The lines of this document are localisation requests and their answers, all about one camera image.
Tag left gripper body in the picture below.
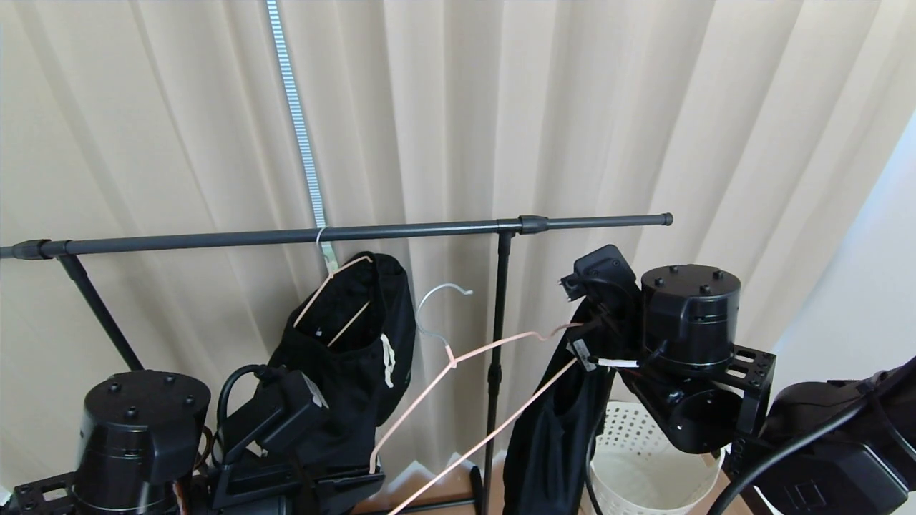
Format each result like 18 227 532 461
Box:
208 461 323 515

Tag black shorts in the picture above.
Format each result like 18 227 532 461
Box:
268 252 417 474

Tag black garment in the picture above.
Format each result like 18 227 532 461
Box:
503 297 623 515

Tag black clothes rack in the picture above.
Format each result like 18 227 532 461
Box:
0 213 673 515

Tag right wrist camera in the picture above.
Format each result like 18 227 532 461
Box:
560 245 641 337

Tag white laundry basket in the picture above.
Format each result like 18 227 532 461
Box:
583 401 725 515

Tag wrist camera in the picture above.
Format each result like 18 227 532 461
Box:
560 245 641 337
215 366 331 489

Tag beige curtain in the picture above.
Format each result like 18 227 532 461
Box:
0 0 916 494

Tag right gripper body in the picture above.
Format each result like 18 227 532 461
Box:
569 322 645 374

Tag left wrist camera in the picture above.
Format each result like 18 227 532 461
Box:
215 366 331 489

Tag pink clothes hanger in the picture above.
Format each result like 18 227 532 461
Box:
293 227 374 348
369 283 584 515

